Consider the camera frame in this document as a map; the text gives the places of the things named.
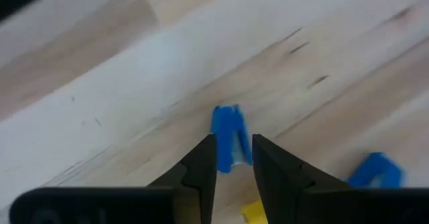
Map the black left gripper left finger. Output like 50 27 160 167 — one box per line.
9 133 218 224

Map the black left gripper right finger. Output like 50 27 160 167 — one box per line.
251 133 429 224

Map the blue mini stapler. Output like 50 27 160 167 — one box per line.
210 105 253 174
347 152 406 188

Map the yellow mini stapler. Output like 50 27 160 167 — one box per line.
240 199 269 224

